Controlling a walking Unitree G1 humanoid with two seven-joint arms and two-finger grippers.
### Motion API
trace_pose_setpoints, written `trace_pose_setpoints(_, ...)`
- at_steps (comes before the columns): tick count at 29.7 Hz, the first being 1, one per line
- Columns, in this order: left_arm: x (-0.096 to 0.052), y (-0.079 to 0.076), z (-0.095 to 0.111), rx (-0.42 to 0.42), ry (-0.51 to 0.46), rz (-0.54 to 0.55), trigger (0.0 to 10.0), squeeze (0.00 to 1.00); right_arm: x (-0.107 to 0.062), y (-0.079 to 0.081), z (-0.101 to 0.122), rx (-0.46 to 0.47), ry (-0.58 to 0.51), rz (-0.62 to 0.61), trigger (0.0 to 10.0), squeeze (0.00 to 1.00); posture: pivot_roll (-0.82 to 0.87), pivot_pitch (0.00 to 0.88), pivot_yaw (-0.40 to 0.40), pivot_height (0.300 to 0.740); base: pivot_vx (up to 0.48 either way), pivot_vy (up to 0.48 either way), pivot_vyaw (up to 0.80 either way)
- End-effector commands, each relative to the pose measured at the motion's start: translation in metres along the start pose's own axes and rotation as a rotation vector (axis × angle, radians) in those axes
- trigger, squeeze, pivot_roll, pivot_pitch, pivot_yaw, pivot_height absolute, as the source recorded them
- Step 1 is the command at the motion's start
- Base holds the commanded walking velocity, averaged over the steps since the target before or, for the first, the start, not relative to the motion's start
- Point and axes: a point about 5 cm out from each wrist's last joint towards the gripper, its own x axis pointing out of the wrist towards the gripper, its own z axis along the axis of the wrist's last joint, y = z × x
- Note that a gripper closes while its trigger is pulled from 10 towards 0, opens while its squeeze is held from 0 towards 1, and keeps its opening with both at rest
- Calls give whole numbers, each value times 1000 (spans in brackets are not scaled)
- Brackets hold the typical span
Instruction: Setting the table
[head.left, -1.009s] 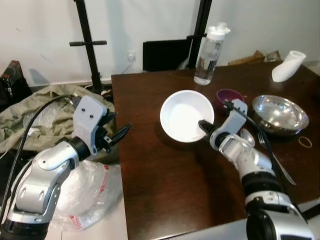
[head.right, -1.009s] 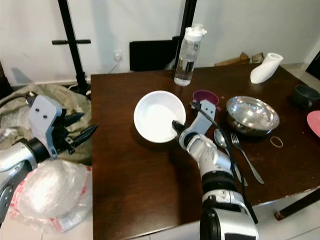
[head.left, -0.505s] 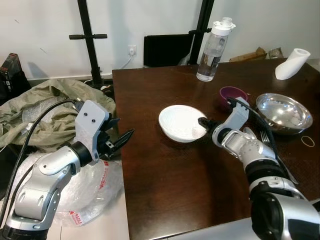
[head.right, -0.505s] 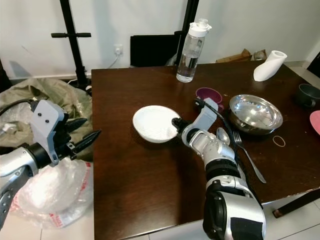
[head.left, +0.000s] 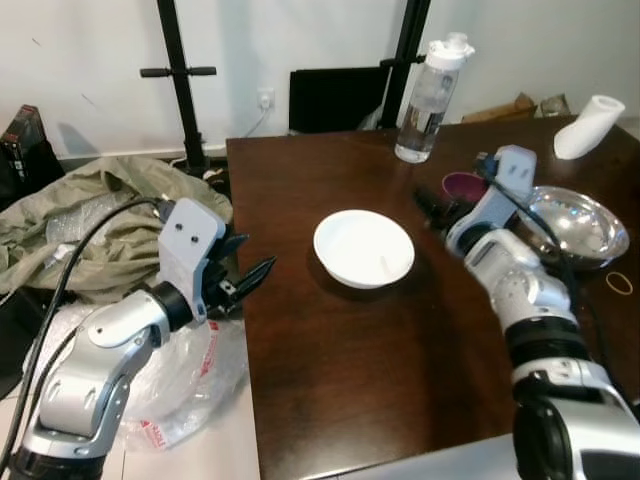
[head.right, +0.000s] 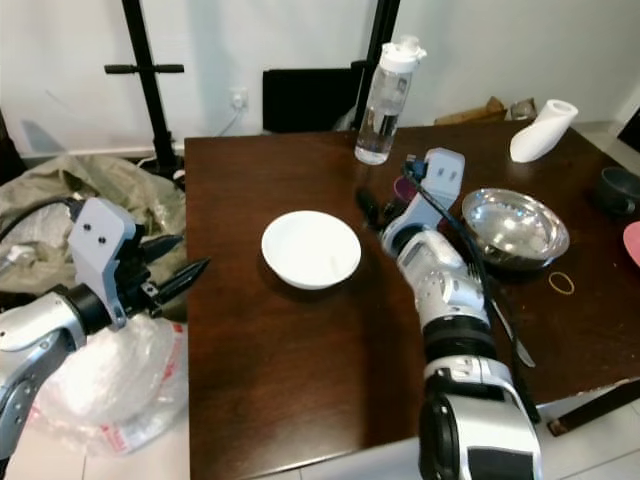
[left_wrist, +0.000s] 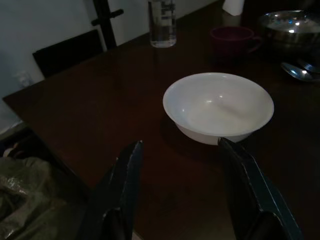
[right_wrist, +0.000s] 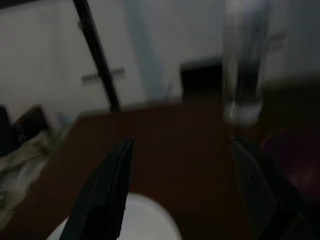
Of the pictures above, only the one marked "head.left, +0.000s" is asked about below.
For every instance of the white bowl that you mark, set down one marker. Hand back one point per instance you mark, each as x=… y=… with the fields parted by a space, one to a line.
x=362 y=248

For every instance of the black slanted pole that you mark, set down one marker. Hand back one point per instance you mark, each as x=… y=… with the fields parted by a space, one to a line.
x=410 y=50

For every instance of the clear plastic bag red print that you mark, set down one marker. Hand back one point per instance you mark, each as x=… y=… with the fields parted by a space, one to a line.
x=190 y=385

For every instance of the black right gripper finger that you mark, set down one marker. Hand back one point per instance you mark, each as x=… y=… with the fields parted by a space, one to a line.
x=434 y=207

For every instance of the black stand with crossbar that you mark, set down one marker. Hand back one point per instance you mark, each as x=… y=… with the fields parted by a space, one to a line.
x=178 y=70

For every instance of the clear water bottle white cap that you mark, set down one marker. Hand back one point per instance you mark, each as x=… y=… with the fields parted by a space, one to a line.
x=428 y=100

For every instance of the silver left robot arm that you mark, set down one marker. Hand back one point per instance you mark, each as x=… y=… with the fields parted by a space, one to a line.
x=95 y=370

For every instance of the dark box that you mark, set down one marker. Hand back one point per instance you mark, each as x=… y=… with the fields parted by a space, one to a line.
x=25 y=150

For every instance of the white wall outlet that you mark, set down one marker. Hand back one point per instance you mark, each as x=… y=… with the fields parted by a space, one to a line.
x=265 y=99

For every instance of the white slanted vase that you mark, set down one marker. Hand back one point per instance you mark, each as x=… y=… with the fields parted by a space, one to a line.
x=588 y=128

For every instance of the purple cup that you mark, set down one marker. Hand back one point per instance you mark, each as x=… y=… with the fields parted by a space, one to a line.
x=462 y=184

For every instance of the small glass jar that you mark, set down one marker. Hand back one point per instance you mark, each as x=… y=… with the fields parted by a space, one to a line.
x=555 y=105

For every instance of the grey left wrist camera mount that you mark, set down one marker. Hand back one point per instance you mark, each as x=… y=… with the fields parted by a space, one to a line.
x=190 y=245

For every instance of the tan rubber band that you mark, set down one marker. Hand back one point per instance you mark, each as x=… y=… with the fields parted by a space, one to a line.
x=609 y=283

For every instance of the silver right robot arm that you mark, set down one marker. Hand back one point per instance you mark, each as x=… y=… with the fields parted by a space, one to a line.
x=530 y=290

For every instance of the olive green cloth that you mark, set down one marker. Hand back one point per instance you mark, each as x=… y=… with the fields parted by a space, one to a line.
x=90 y=200

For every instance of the shiny steel bowl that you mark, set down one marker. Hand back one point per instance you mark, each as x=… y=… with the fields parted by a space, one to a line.
x=585 y=225

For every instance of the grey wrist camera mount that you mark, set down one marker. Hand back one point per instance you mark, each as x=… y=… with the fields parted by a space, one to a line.
x=190 y=245
x=512 y=180

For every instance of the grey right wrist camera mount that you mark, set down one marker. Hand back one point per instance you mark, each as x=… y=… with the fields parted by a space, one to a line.
x=512 y=180

